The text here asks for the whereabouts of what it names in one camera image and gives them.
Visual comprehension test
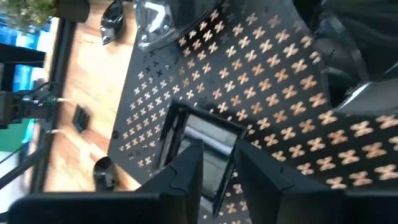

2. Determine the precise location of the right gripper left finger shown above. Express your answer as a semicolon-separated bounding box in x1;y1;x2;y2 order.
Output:
7;139;205;224

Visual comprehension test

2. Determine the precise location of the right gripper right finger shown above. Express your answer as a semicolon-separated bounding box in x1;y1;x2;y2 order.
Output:
234;139;398;224

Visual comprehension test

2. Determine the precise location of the square black deep mini plate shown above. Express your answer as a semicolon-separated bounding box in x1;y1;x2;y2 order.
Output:
154;98;248;217

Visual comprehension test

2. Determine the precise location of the rectangular black footed mini plate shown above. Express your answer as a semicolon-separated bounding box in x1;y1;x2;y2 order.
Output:
72;105;91;134

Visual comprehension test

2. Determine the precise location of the glossy black footed mini plate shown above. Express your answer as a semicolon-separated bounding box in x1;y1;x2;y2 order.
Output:
133;0;223;51

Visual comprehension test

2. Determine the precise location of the leaf-shaped black mini plate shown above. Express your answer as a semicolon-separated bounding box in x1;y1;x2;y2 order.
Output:
99;0;126;46

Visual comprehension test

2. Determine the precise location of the black perforated metal rack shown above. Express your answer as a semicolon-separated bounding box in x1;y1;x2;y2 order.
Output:
107;0;398;224

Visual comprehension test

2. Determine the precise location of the green potted plant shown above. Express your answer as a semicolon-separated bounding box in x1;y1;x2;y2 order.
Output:
0;0;91;30

